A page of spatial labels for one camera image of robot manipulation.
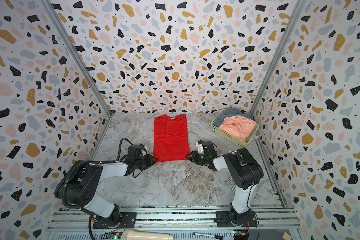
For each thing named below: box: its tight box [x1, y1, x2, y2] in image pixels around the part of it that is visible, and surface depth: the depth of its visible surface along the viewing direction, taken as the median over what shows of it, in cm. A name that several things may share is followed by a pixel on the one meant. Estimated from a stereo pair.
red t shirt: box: [153, 114, 190, 163], surface depth 106 cm
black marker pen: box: [193, 232, 224, 240], surface depth 72 cm
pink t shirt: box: [219, 115, 257, 142], surface depth 103 cm
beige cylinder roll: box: [120, 230, 175, 240], surface depth 69 cm
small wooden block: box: [282, 232, 292, 240], surface depth 71 cm
